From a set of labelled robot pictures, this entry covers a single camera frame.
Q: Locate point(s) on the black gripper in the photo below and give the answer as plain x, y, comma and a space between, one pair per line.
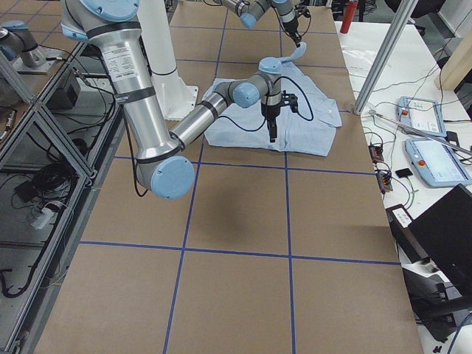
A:
291, 27
268, 112

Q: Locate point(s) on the light blue button-up shirt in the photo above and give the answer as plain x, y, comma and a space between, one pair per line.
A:
311, 131

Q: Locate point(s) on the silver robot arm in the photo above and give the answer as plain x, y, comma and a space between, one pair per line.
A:
250, 12
134, 40

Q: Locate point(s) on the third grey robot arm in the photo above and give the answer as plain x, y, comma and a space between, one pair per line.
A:
22, 50

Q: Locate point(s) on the red cylinder bottle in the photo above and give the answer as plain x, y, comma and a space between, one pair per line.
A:
348, 16

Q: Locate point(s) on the far blue teach pendant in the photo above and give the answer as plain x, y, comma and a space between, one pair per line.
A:
422, 114

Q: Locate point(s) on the blue teach pendant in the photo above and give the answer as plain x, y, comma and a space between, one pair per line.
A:
435, 163
422, 114

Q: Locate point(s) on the near blue teach pendant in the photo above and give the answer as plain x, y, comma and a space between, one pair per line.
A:
435, 163

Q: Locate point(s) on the metal reacher rod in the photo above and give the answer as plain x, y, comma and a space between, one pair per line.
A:
410, 129

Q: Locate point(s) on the black monitor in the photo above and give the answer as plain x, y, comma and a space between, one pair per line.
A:
442, 234

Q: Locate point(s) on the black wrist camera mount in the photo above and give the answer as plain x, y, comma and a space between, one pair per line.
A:
291, 101

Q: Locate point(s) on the white camera mast base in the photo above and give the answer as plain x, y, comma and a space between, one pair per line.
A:
175, 97

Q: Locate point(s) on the aluminium frame post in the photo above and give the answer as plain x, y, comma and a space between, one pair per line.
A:
405, 9

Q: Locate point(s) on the aluminium frame side rack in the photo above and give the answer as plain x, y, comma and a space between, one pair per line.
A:
51, 164

